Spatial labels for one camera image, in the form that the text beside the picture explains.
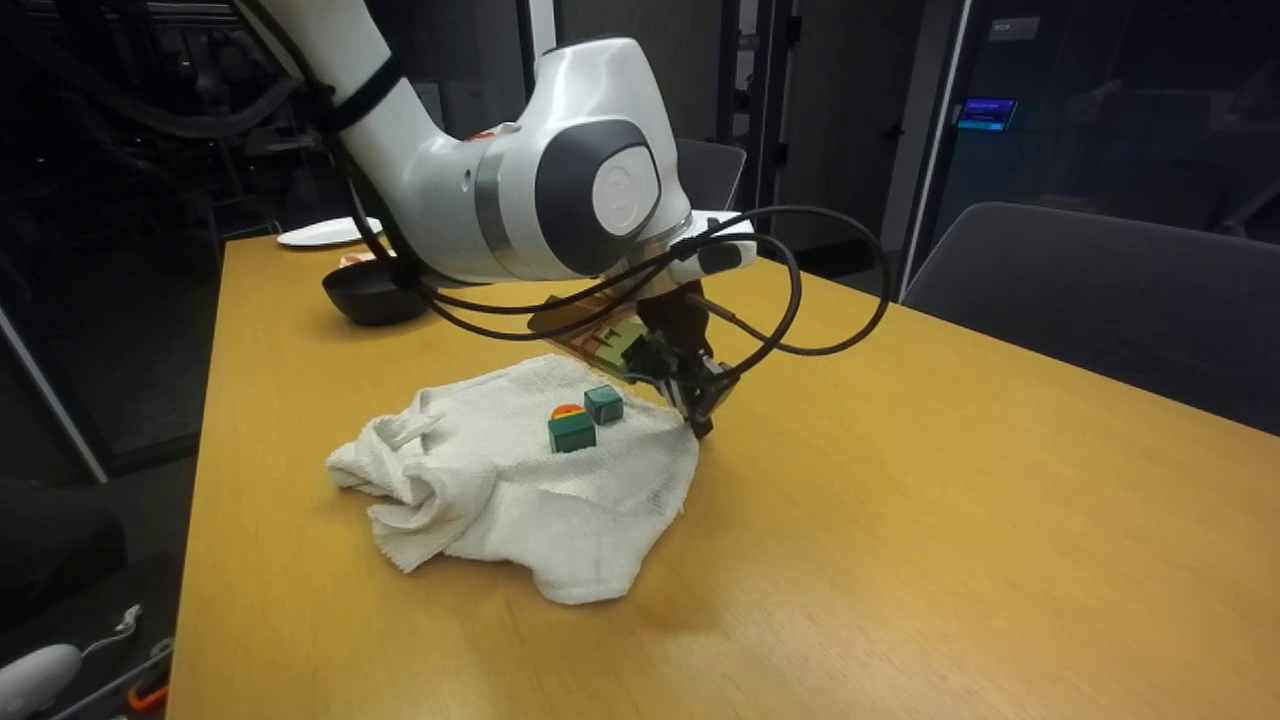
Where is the slanted white window post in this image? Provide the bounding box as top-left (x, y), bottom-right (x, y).
top-left (892, 0), bottom-right (979, 305)

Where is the white towel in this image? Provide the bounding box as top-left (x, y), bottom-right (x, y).
top-left (326, 347), bottom-right (706, 611)

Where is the blue lit screen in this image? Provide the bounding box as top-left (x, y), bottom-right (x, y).
top-left (947, 90), bottom-right (1026, 136)

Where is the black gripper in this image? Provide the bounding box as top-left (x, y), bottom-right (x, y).
top-left (613, 283), bottom-right (744, 442)

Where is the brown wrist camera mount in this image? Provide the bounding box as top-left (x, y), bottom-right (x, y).
top-left (528, 292), bottom-right (643, 364)

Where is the green toy block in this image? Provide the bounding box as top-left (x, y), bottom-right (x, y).
top-left (579, 384), bottom-right (628, 426)
top-left (545, 400), bottom-right (600, 456)

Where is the grey office chair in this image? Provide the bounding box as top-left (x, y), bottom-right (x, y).
top-left (905, 196), bottom-right (1280, 439)
top-left (671, 130), bottom-right (753, 211)

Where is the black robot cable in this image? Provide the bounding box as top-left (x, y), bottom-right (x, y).
top-left (337, 172), bottom-right (897, 364)

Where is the black bowl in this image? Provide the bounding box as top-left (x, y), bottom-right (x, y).
top-left (319, 256), bottom-right (441, 328)

